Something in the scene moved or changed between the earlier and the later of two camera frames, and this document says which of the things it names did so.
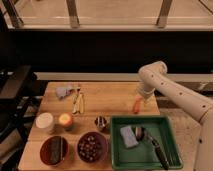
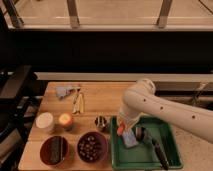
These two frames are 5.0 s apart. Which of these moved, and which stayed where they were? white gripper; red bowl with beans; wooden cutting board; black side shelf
Moved: white gripper
Stayed: wooden cutting board; black side shelf; red bowl with beans
